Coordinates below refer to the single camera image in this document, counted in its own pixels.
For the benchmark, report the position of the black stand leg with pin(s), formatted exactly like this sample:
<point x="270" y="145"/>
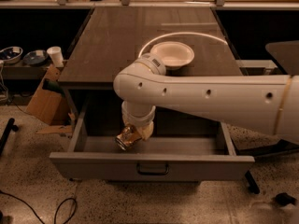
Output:
<point x="11" y="126"/>
<point x="279" y="148"/>

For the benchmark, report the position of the black left stand leg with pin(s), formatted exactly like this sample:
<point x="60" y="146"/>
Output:
<point x="11" y="126"/>

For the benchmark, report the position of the flat cardboard piece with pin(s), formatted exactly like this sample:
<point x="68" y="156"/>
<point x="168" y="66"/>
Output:
<point x="59" y="129"/>

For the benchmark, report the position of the brown cardboard box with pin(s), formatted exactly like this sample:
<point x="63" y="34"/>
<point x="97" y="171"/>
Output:
<point x="49" y="106"/>

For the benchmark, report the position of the blue bowl on shelf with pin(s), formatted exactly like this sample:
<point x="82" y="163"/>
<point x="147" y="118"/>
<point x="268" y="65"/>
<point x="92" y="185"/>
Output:
<point x="36" y="57"/>

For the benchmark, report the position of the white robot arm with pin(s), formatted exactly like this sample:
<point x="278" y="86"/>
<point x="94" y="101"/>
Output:
<point x="264" y="104"/>

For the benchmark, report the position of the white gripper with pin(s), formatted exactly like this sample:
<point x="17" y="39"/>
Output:
<point x="139" y="119"/>

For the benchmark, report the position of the white bowl on counter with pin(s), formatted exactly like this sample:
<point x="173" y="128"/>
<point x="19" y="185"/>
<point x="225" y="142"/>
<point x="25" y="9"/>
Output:
<point x="174" y="55"/>

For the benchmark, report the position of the open grey top drawer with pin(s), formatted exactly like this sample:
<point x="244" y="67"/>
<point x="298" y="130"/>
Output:
<point x="195" y="149"/>

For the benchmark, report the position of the white patterned bowl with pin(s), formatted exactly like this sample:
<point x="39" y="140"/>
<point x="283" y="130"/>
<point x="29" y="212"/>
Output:
<point x="11" y="55"/>

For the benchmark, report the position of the white paper cup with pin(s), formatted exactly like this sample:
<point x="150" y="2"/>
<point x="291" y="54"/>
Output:
<point x="56" y="56"/>

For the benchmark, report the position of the black drawer handle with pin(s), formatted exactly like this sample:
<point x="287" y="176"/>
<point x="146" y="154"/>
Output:
<point x="146" y="169"/>

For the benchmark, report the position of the grey cabinet with counter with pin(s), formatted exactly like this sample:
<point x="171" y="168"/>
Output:
<point x="114" y="36"/>

